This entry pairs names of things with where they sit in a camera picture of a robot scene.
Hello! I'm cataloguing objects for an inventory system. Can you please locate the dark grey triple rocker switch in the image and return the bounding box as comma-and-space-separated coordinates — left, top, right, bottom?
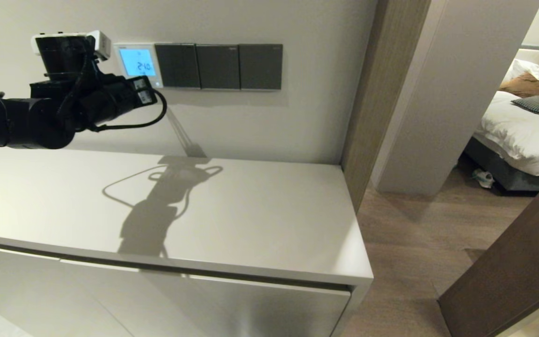
154, 44, 201, 89

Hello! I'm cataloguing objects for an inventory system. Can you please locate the dark grey single rocker switch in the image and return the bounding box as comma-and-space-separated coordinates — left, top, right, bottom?
239, 44, 283, 90
196, 44, 241, 90

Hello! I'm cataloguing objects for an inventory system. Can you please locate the wooden door frame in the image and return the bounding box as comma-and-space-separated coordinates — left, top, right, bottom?
341, 0, 431, 213

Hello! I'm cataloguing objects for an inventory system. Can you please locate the black looped cable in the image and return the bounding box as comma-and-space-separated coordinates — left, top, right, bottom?
87, 88, 168, 132

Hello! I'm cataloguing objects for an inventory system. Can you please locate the wide white cabinet door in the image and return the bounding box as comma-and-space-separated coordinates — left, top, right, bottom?
59, 259, 352, 337

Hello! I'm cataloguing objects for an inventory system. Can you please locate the white shoe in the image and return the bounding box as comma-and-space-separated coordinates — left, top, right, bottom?
472, 169, 495, 190

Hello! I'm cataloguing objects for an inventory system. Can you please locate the dark brown wooden door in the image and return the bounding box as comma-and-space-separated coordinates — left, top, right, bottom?
438, 159, 539, 337

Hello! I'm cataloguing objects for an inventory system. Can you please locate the brown cushion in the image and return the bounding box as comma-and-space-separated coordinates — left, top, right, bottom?
499, 72, 539, 99

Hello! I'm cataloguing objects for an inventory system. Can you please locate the white pillow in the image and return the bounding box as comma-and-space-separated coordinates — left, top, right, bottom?
503, 59, 539, 84

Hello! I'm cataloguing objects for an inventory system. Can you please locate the white bed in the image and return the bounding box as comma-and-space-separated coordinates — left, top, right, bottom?
473, 90, 539, 178

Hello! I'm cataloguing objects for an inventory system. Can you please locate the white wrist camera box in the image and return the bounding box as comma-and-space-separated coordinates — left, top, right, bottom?
86, 30, 112, 61

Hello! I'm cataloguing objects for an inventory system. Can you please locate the white wall thermostat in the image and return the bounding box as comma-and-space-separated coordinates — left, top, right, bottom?
113, 43, 164, 88

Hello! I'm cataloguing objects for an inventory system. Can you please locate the white cabinet body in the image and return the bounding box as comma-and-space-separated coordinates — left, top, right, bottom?
0, 146, 374, 337

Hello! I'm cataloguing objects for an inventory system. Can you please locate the narrow white cabinet door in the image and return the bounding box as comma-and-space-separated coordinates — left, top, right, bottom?
0, 243, 134, 337

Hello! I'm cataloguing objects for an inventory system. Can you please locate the dark grey bed base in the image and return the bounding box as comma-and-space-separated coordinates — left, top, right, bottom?
464, 138, 539, 192

